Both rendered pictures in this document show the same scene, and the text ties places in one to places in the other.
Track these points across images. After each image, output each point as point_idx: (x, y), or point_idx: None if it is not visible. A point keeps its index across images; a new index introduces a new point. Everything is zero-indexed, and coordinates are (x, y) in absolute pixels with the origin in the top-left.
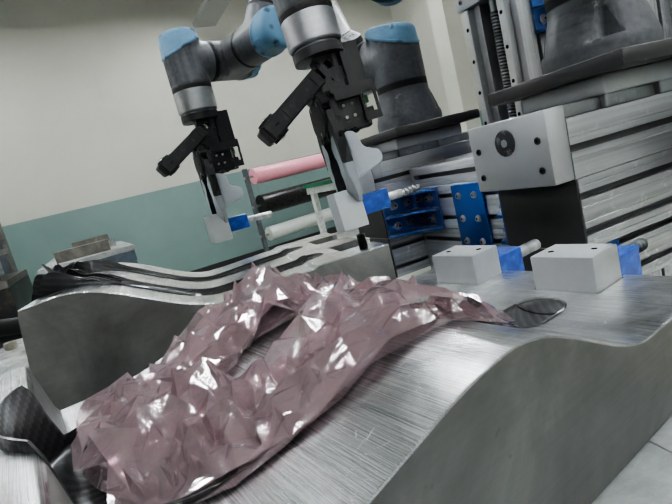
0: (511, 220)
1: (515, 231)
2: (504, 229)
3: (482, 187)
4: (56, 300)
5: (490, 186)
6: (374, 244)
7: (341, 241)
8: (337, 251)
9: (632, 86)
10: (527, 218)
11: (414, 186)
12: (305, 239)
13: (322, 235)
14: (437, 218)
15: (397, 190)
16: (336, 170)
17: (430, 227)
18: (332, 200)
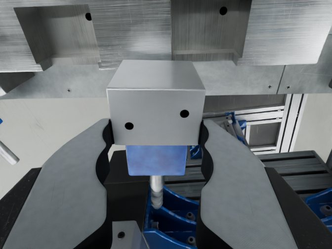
0: (136, 201)
1: (136, 192)
2: (195, 203)
3: (128, 225)
4: None
5: (116, 225)
6: (9, 61)
7: (124, 43)
8: (20, 3)
9: None
10: (117, 203)
11: (153, 202)
12: (315, 5)
13: (286, 47)
14: (319, 211)
15: (152, 185)
16: (210, 171)
17: (324, 198)
18: (144, 82)
